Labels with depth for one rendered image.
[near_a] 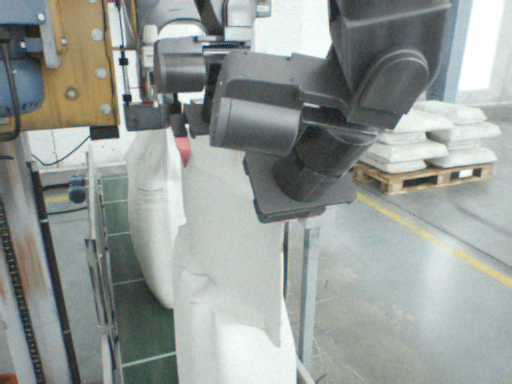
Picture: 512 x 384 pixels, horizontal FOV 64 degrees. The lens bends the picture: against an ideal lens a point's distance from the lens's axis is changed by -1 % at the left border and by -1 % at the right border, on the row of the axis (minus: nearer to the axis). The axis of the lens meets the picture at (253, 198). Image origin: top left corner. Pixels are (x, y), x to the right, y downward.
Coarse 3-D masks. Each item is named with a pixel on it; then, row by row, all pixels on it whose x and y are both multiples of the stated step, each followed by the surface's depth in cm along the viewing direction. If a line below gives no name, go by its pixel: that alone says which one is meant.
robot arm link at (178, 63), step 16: (240, 0) 49; (224, 16) 50; (240, 16) 50; (208, 32) 57; (224, 32) 51; (240, 32) 51; (160, 48) 51; (176, 48) 51; (192, 48) 52; (160, 64) 50; (176, 64) 51; (192, 64) 52; (160, 80) 51; (176, 80) 52; (192, 80) 52
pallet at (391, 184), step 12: (360, 168) 364; (372, 168) 364; (432, 168) 359; (444, 168) 359; (456, 168) 359; (468, 168) 363; (480, 168) 372; (492, 168) 375; (360, 180) 367; (372, 180) 368; (384, 180) 337; (396, 180) 334; (432, 180) 358; (444, 180) 356; (456, 180) 367; (468, 180) 369; (384, 192) 339; (396, 192) 339; (408, 192) 344
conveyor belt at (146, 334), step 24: (120, 192) 234; (120, 216) 202; (120, 240) 178; (120, 264) 159; (120, 288) 144; (144, 288) 144; (120, 312) 131; (144, 312) 131; (168, 312) 131; (120, 336) 120; (144, 336) 121; (168, 336) 121; (144, 360) 111; (168, 360) 111
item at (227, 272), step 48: (192, 144) 82; (192, 192) 66; (240, 192) 54; (192, 240) 71; (240, 240) 57; (192, 288) 69; (240, 288) 60; (192, 336) 65; (240, 336) 60; (288, 336) 62
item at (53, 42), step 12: (48, 0) 64; (60, 0) 75; (48, 12) 61; (60, 12) 75; (48, 24) 59; (60, 24) 70; (48, 36) 60; (60, 36) 66; (24, 48) 60; (36, 48) 60; (48, 48) 60; (60, 48) 67; (48, 60) 61
